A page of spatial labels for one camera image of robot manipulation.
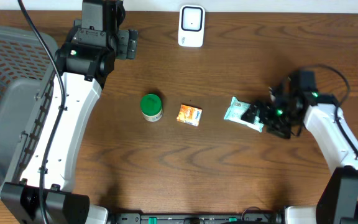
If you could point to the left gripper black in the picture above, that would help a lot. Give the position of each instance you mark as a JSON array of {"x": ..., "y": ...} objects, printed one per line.
[{"x": 127, "y": 44}]

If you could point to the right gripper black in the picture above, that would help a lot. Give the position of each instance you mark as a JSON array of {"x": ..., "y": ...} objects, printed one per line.
[{"x": 283, "y": 131}]

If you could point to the mint green wet wipes pack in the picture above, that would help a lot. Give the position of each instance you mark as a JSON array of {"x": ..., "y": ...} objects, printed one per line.
[{"x": 235, "y": 112}]

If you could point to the green lid white jar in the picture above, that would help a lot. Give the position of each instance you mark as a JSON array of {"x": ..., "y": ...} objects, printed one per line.
[{"x": 151, "y": 107}]

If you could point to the orange tissue pack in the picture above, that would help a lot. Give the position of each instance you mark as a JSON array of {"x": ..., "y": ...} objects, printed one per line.
[{"x": 189, "y": 115}]

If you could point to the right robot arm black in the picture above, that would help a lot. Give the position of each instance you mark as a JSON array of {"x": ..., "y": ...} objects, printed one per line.
[{"x": 298, "y": 102}]

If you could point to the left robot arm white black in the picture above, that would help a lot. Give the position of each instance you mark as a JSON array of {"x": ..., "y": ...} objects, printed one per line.
[{"x": 44, "y": 191}]

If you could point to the grey plastic shopping basket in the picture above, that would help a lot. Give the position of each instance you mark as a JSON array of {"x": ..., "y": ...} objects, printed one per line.
[{"x": 25, "y": 94}]

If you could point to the black mounting rail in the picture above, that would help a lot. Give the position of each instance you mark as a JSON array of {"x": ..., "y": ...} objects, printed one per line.
[{"x": 251, "y": 216}]

